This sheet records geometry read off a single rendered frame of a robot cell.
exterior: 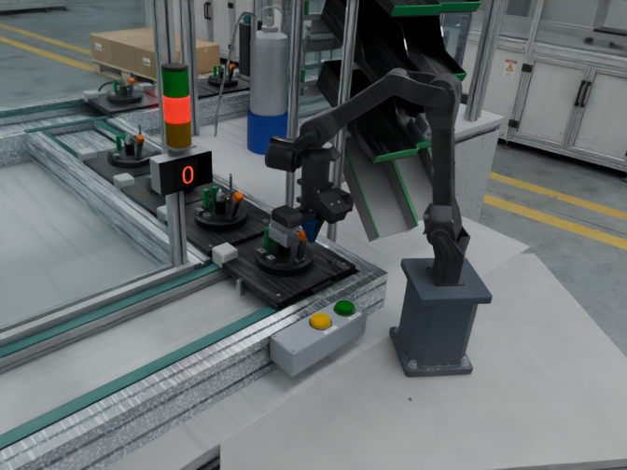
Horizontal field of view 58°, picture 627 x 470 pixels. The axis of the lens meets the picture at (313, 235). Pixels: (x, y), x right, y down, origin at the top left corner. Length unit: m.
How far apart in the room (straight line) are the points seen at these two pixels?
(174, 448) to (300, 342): 0.29
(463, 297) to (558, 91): 4.04
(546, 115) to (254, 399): 4.31
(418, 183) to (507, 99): 3.68
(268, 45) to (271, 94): 0.18
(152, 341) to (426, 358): 0.56
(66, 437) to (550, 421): 0.86
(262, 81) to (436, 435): 1.42
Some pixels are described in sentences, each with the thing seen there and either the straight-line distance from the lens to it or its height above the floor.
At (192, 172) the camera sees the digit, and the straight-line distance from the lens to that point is 1.18.
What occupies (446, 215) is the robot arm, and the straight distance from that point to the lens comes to 1.07.
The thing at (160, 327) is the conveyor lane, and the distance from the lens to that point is 1.22.
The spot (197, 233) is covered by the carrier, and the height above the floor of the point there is 0.97.
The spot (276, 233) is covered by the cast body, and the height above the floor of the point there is 1.05.
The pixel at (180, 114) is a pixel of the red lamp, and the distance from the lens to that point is 1.13.
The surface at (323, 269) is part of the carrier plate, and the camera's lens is 1.30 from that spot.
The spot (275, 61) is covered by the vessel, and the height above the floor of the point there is 1.22.
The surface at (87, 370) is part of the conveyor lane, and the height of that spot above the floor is 0.92.
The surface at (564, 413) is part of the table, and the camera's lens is 1.26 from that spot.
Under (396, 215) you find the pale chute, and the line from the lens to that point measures 1.46.
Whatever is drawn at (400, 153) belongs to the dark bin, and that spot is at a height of 1.21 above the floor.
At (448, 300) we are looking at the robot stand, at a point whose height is 1.05.
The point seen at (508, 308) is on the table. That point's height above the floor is 0.86.
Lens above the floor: 1.68
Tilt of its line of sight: 30 degrees down
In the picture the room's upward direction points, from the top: 4 degrees clockwise
